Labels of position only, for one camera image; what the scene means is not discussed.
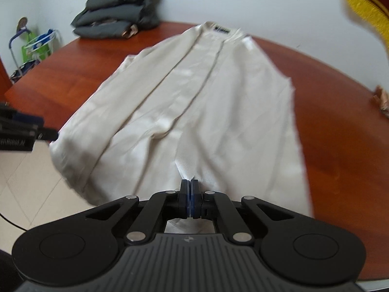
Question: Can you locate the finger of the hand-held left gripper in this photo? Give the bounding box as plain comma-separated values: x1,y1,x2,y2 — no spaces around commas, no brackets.
0,103,44,128
0,125,59,142

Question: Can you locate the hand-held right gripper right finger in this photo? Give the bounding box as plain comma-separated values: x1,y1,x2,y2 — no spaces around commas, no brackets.
191,179,298,245

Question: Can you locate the red wooden door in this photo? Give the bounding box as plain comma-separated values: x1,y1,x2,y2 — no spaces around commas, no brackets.
0,56,9,96

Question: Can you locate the black cable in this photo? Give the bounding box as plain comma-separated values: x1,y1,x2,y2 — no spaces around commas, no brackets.
0,211,29,231

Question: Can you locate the green bag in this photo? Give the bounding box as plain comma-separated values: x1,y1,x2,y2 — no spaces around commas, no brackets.
21,32,53,61

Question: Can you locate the white satin shirt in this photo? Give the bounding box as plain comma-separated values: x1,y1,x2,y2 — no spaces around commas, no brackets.
49,21,313,235

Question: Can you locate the red banner with yellow fringe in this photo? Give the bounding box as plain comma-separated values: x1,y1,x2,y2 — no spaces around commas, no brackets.
343,0,389,47

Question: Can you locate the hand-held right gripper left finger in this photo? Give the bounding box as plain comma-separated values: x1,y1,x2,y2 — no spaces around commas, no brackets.
87,179,191,245

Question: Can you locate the beige patterned cloth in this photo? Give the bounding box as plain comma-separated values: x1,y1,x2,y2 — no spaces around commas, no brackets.
372,86,389,114

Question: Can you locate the shopping trolley with purple bag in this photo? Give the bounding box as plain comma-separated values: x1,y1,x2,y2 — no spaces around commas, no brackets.
9,30,40,84

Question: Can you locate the white metal stand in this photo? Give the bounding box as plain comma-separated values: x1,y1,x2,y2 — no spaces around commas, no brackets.
23,29,63,64

